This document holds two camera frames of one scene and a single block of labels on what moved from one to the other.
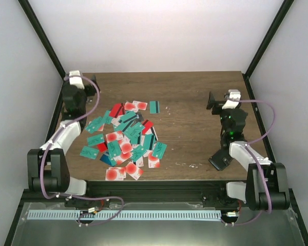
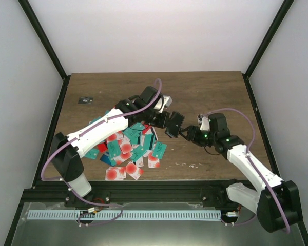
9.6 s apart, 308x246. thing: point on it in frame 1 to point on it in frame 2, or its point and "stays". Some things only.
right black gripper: [212, 102] to [193, 134]
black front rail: [136, 192] stays
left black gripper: [91, 92] to [161, 123]
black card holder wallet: [220, 158] to [174, 124]
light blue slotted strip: [123, 214] stays
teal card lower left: [89, 152] stays
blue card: [105, 158] stays
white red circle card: [115, 173] stays
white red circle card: [153, 162] stays
